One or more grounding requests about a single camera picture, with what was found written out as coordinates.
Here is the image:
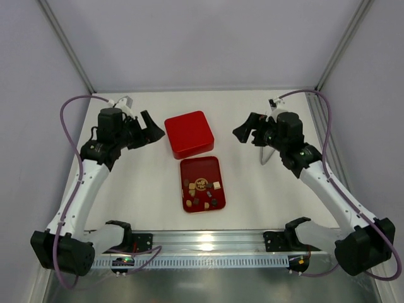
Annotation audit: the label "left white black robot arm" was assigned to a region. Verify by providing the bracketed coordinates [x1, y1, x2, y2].
[30, 108, 165, 276]

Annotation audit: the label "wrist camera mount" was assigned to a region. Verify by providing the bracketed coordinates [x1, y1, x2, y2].
[107, 96, 136, 118]
[269, 98, 288, 121]

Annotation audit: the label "white slotted cable duct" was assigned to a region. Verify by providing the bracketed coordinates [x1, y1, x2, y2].
[92, 254, 289, 270]

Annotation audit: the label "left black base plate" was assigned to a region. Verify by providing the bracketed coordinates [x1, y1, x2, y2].
[132, 233, 153, 253]

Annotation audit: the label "aluminium frame post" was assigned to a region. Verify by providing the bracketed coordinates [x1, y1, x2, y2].
[36, 0, 96, 93]
[315, 0, 374, 91]

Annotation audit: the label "red box lid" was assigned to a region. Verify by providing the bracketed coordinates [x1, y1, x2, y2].
[164, 110, 215, 146]

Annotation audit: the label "left aluminium frame post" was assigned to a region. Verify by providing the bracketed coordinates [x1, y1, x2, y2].
[36, 0, 96, 93]

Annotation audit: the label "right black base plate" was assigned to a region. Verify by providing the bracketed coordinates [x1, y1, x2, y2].
[263, 230, 312, 252]

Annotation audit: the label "metal serving tongs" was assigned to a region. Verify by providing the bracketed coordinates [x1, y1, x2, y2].
[259, 146, 275, 165]

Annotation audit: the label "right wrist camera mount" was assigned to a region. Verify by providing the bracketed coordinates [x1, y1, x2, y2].
[269, 98, 288, 121]

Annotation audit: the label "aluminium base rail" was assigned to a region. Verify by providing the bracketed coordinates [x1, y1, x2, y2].
[85, 227, 332, 254]

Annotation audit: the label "red compartment chocolate box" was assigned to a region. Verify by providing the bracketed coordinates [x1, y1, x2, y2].
[171, 141, 215, 160]

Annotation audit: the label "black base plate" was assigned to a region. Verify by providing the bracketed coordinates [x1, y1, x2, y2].
[132, 233, 153, 253]
[263, 230, 312, 252]

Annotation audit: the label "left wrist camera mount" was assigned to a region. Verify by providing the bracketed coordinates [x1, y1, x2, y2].
[107, 96, 136, 118]

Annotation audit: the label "red chocolate tray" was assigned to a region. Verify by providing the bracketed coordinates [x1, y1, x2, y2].
[179, 156, 226, 213]

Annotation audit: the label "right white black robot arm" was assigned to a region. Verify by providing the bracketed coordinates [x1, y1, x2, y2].
[232, 112, 402, 276]

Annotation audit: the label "right aluminium frame post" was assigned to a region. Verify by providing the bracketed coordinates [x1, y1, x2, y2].
[315, 0, 374, 91]

